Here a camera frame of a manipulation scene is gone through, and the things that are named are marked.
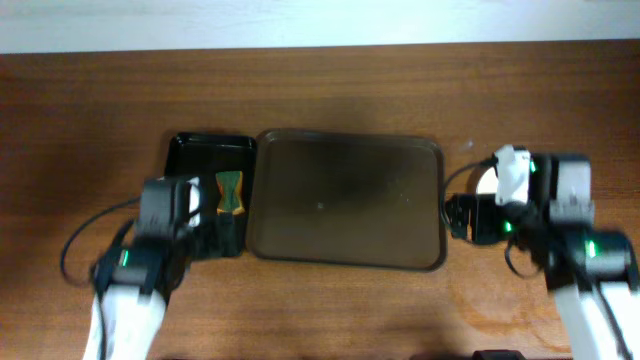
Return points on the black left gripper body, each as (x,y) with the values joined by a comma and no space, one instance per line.
(220,237)

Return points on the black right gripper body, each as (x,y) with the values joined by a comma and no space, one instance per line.
(470,218)

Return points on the white plate with ketchup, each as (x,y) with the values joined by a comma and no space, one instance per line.
(487,181)

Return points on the orange green scrub sponge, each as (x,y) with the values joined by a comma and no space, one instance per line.
(230,185)

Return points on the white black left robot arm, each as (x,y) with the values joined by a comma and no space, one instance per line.
(133,283)

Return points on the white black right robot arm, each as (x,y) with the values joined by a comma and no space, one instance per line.
(542,205)

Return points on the black water basin tray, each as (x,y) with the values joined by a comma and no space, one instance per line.
(204,155)

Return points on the brown serving tray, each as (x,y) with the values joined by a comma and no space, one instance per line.
(348,199)

